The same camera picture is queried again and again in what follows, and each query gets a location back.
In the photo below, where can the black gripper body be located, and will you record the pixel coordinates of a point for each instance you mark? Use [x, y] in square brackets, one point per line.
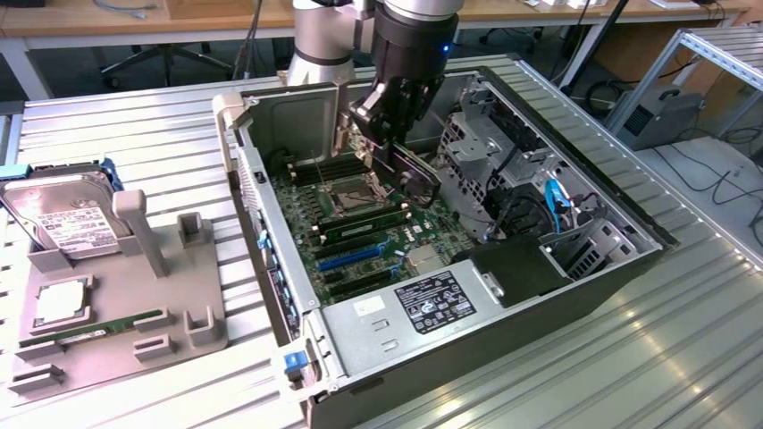
[413, 49]

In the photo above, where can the graphics card with black fan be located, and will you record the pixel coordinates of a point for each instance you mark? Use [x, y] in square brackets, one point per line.
[417, 179]

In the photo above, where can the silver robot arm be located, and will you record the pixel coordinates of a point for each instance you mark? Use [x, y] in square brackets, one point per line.
[321, 44]

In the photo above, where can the tall metal disk bay cage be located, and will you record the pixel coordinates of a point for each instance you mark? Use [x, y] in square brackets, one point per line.
[476, 147]

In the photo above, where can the thin metal locking lever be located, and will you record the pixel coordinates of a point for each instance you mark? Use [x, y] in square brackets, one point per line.
[320, 172]

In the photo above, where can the metal socket cover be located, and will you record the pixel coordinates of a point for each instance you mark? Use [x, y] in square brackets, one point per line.
[383, 187]

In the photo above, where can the black office chair base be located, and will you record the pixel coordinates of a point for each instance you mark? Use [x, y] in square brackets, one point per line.
[169, 56]
[512, 35]

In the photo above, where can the CPU socket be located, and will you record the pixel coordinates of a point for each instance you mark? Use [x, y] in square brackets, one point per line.
[351, 199]

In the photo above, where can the green RAM stick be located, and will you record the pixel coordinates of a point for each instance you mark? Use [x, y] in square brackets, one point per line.
[363, 230]
[89, 333]

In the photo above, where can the green motherboard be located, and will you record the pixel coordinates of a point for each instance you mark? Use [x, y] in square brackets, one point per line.
[429, 223]

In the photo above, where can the black expansion slot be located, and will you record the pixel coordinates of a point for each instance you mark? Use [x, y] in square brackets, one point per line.
[345, 251]
[357, 279]
[367, 289]

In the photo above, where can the silver chipset heatsink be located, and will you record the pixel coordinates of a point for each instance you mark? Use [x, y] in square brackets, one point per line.
[425, 260]

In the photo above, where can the brown cardboard box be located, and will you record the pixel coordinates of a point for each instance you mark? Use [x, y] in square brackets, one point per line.
[208, 9]

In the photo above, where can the black plastic shroud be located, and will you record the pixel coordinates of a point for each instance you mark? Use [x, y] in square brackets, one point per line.
[512, 268]

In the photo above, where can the low metal disk bay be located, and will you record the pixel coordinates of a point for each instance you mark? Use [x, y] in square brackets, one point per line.
[589, 254]

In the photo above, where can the silver power supply unit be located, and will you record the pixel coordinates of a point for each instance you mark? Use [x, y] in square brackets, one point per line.
[369, 330]

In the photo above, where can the open black PC case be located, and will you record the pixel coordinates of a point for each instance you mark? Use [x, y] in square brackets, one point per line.
[476, 344]

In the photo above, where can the silver hard disk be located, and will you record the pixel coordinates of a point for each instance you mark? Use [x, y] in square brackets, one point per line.
[71, 223]

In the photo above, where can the blue case latch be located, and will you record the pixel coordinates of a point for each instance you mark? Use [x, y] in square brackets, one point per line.
[295, 362]

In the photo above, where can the grey parts rack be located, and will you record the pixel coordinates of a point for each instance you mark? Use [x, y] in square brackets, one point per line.
[119, 304]

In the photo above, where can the silver CPU chip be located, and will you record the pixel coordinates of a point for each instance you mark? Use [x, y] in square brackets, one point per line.
[59, 301]

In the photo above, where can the wooden desk white frame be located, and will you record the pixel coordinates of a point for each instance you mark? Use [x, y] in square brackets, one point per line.
[655, 13]
[59, 24]

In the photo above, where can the aluminium profile frame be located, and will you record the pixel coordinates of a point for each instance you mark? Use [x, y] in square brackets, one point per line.
[715, 49]

